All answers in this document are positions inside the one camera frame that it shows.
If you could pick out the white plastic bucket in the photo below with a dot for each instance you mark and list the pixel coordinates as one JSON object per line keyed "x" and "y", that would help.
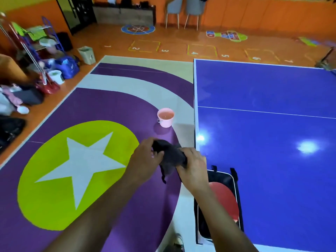
{"x": 56, "y": 76}

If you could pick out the purple star floor mat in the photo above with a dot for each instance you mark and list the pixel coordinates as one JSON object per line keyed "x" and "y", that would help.
{"x": 65, "y": 165}

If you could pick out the black glossy bag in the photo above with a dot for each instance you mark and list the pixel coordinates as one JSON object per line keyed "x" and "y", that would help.
{"x": 9, "y": 129}

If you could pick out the blue bag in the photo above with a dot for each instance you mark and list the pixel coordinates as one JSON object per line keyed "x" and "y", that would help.
{"x": 67, "y": 66}

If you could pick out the metal clothes rack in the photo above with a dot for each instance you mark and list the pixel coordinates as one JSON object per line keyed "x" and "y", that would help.
{"x": 23, "y": 47}

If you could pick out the black bin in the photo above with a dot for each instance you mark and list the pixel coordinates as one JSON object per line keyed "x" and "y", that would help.
{"x": 64, "y": 41}

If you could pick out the person's left forearm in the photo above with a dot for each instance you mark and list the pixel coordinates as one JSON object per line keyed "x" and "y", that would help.
{"x": 94, "y": 220}

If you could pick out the person's right forearm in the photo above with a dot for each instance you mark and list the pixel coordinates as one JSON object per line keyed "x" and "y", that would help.
{"x": 223, "y": 223}

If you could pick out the dark grey cloth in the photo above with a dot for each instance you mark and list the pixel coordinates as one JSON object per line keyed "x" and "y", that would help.
{"x": 170, "y": 156}

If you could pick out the white waste bin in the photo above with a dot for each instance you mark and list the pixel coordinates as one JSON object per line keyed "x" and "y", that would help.
{"x": 87, "y": 55}

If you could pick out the person's right hand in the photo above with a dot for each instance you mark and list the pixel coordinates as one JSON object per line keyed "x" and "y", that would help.
{"x": 194, "y": 173}

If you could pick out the pink plastic bucket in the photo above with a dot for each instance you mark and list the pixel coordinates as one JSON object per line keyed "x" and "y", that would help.
{"x": 166, "y": 118}

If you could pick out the grey chair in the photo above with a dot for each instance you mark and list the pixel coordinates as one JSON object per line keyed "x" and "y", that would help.
{"x": 194, "y": 7}
{"x": 174, "y": 7}

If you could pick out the grey low bench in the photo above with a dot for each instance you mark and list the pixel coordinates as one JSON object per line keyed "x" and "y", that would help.
{"x": 123, "y": 16}

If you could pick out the person's left thumb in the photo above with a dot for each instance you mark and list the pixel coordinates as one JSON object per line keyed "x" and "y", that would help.
{"x": 159, "y": 156}

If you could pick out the black cabinet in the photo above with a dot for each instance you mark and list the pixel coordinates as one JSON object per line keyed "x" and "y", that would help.
{"x": 76, "y": 13}

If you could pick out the red bag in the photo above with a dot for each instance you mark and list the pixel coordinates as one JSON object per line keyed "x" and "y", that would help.
{"x": 49, "y": 87}

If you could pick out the pink cloth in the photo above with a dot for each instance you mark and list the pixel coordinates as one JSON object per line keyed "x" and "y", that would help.
{"x": 11, "y": 95}

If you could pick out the dark shoe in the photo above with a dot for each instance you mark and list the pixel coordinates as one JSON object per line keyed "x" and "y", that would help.
{"x": 175, "y": 245}

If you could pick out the table net post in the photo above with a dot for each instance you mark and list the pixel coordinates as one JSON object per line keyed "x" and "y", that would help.
{"x": 327, "y": 61}

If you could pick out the red table tennis paddle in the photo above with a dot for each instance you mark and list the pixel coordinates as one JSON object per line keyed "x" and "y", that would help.
{"x": 227, "y": 200}

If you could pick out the person's right thumb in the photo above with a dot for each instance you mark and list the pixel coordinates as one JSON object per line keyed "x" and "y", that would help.
{"x": 181, "y": 166}

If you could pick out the white bowl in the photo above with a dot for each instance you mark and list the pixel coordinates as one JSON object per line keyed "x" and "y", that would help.
{"x": 23, "y": 110}

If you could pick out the black paddle case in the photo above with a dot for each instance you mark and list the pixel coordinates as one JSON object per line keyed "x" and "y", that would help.
{"x": 203, "y": 223}

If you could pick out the person's left hand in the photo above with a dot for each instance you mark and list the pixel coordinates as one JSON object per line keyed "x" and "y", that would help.
{"x": 141, "y": 161}

